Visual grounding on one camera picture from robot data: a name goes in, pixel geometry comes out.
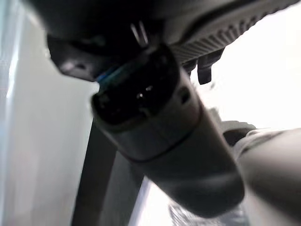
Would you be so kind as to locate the silver right robot leg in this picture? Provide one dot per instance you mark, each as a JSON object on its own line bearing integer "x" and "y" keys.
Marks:
{"x": 270, "y": 169}

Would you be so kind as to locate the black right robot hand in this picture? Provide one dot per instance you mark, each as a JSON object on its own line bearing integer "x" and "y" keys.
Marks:
{"x": 164, "y": 153}

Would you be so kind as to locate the black metal shelf board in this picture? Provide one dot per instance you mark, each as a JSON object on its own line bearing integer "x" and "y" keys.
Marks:
{"x": 98, "y": 176}

